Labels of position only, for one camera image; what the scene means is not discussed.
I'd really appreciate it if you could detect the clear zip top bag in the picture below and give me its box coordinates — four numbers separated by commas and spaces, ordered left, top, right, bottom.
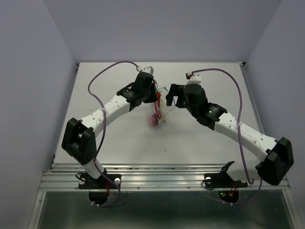
148, 87, 176, 129

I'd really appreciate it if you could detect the red chili pepper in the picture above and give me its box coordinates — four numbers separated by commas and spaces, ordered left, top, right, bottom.
154, 92, 163, 120

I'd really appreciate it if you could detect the white radish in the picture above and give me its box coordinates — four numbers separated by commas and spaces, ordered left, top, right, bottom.
158, 98, 166, 114

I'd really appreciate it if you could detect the purple onion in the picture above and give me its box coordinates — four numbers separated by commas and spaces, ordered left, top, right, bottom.
148, 114, 159, 128

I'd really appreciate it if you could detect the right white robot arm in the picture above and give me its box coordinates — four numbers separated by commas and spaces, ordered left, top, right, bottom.
166, 84, 294, 186

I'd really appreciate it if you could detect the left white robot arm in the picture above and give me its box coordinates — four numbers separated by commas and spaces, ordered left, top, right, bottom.
61, 71, 158, 188

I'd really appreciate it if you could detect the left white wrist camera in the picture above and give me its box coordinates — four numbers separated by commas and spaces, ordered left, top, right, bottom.
142, 66, 154, 75

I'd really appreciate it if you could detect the aluminium rail frame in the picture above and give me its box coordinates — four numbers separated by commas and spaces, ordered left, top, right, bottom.
29, 62, 305, 229

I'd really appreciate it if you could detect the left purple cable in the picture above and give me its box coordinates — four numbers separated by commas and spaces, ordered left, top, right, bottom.
87, 61, 142, 208

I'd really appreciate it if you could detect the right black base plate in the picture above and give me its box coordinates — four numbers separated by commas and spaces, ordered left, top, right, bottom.
203, 173, 248, 189

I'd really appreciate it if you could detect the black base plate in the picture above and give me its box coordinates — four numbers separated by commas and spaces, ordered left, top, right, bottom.
75, 172, 122, 190
203, 173, 248, 189

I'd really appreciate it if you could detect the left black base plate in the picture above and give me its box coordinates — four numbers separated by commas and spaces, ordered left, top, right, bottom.
75, 172, 122, 190

